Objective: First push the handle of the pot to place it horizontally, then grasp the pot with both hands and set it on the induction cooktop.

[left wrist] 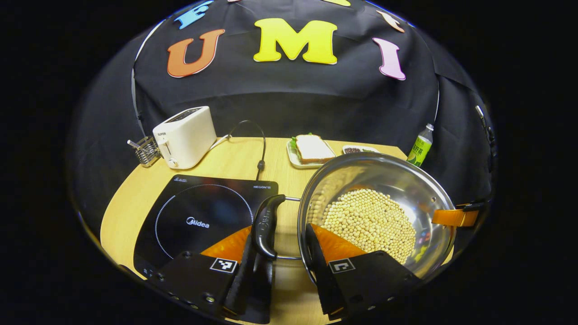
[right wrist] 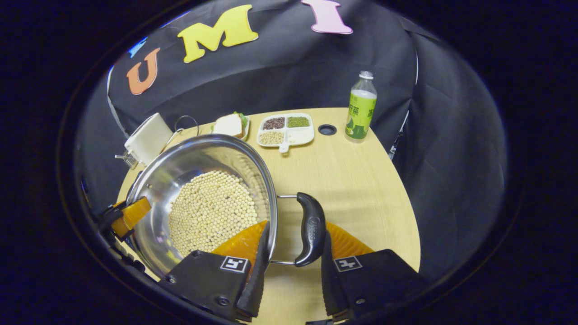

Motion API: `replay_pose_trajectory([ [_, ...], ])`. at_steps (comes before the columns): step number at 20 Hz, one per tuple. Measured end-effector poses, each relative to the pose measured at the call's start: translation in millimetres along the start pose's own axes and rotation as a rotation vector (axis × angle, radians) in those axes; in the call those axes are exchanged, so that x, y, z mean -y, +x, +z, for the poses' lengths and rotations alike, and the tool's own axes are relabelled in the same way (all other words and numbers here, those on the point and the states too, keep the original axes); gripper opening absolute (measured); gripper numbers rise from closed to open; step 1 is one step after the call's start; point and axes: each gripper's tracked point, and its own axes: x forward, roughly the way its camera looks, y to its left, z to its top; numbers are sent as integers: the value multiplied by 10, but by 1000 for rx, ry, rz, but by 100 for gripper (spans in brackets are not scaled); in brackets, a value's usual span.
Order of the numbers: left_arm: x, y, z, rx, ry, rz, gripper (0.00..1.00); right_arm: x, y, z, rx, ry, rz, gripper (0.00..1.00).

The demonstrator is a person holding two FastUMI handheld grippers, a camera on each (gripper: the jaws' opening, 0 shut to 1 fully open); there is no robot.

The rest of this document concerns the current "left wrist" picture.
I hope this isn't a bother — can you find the white toaster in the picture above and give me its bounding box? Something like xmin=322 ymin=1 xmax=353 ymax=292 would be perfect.
xmin=152 ymin=106 xmax=217 ymax=170

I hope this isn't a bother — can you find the metal wire basket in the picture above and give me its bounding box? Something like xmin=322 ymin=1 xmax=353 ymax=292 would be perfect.
xmin=127 ymin=136 xmax=162 ymax=168

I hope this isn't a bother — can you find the pile of soybeans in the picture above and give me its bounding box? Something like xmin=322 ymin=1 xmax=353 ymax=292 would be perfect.
xmin=321 ymin=189 xmax=417 ymax=265

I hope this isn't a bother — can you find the small rectangular plate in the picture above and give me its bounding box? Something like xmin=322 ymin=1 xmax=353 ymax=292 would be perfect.
xmin=287 ymin=138 xmax=337 ymax=169

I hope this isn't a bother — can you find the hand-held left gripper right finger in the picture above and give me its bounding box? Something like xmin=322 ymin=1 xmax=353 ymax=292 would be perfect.
xmin=306 ymin=223 xmax=423 ymax=321

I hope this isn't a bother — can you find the black backdrop cloth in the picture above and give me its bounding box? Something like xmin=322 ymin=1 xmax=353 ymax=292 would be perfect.
xmin=68 ymin=0 xmax=497 ymax=235

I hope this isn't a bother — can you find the black power cable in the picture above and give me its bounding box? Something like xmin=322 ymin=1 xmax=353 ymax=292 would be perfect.
xmin=212 ymin=120 xmax=267 ymax=181

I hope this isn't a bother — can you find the green drink bottle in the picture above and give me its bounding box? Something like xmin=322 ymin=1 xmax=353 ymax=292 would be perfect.
xmin=406 ymin=123 xmax=434 ymax=167

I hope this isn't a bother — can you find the black induction cooktop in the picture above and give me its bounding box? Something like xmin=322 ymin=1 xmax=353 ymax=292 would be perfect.
xmin=133 ymin=174 xmax=279 ymax=280

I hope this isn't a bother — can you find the sandwich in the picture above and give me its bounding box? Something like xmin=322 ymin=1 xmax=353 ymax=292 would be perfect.
xmin=291 ymin=133 xmax=336 ymax=164

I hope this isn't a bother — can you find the white divided bean dish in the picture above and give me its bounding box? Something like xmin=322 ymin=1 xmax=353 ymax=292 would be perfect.
xmin=342 ymin=145 xmax=380 ymax=155

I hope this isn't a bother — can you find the stainless steel pot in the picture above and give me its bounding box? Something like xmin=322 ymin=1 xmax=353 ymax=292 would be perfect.
xmin=251 ymin=152 xmax=457 ymax=283

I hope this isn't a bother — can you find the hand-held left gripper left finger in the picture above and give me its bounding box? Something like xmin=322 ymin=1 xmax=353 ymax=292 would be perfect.
xmin=156 ymin=226 xmax=275 ymax=324

